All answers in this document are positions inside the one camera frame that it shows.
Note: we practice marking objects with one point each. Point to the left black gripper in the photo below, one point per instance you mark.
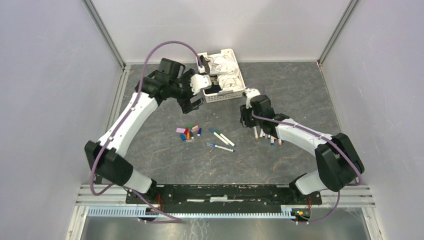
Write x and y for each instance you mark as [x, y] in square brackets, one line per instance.
[186, 104]

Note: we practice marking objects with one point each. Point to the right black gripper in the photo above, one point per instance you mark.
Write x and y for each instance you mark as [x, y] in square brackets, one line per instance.
[244, 112]

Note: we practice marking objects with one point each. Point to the orange capped white marker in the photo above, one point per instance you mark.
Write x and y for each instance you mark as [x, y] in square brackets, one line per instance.
[256, 135]

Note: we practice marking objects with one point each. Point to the white marker blue cap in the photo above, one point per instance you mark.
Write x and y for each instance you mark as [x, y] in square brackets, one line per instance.
[272, 141]

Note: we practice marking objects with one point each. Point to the green capped white marker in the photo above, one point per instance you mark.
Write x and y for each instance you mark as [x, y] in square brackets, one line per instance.
[225, 138]

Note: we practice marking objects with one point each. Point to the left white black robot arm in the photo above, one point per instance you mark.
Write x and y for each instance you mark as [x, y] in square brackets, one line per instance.
[106, 156]

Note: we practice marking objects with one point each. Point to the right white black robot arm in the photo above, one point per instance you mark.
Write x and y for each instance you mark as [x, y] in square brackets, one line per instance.
[337, 161]

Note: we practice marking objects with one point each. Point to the clear capped blue pen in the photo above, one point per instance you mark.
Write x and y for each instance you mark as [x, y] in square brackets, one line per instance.
[220, 147]

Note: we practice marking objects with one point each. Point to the white plastic basket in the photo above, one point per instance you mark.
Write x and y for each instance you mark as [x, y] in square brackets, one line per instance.
[222, 95]

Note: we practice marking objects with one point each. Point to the black board in basket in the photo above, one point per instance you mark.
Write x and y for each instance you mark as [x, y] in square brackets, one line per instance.
[215, 87]

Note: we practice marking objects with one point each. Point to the light blue capped marker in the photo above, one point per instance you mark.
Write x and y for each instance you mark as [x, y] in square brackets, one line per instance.
[218, 136]

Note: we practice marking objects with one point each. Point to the crumpled white cloth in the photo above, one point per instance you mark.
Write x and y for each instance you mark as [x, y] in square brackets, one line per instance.
[227, 69]

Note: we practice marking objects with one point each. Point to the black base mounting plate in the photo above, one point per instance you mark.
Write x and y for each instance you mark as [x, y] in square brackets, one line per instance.
[229, 199]

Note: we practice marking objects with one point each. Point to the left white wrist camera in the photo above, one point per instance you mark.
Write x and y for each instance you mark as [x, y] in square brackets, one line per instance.
[200, 81]

